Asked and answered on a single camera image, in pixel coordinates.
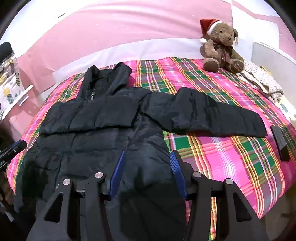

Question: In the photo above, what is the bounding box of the black puffer jacket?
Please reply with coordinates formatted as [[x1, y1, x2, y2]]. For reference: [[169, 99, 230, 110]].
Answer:
[[14, 63, 267, 240]]

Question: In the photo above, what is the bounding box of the pineapple print curtain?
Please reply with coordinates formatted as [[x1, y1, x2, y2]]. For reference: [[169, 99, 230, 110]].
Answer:
[[0, 54, 25, 120]]

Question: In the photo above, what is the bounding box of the pink plaid bed sheet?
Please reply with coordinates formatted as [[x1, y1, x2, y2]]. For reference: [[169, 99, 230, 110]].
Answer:
[[6, 57, 296, 241]]

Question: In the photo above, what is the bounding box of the black smartphone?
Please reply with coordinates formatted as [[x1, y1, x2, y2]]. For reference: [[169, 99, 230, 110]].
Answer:
[[270, 126, 290, 162]]

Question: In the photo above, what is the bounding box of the beige patterned folded cloth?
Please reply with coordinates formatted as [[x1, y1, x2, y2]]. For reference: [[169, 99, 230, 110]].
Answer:
[[236, 59, 284, 103]]

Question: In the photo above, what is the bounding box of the white bed headboard panel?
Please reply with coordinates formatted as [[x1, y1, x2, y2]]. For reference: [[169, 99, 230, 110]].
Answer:
[[251, 42, 295, 96]]

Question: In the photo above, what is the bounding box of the brown teddy bear santa hat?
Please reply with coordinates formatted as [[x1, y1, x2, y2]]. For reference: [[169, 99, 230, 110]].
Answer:
[[200, 19, 244, 74]]

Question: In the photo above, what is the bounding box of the white wall shelf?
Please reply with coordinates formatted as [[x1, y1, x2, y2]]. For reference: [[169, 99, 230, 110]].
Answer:
[[17, 84, 34, 106]]

